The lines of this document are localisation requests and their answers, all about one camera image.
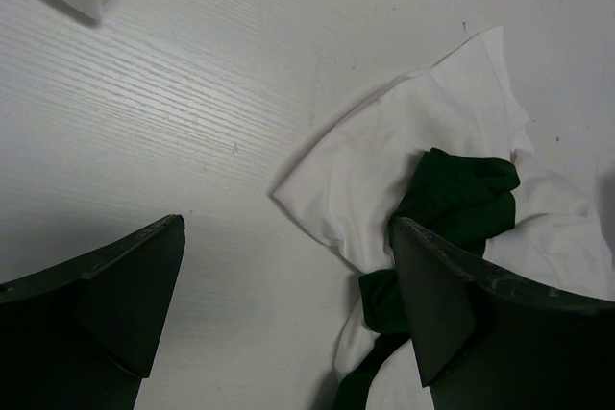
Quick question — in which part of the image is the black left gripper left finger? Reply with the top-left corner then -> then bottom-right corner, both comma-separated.
1,215 -> 185,409

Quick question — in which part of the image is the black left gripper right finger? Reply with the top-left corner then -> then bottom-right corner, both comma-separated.
391,219 -> 614,409

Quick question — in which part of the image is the white t-shirt green trim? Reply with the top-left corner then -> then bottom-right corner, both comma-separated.
274,28 -> 614,409

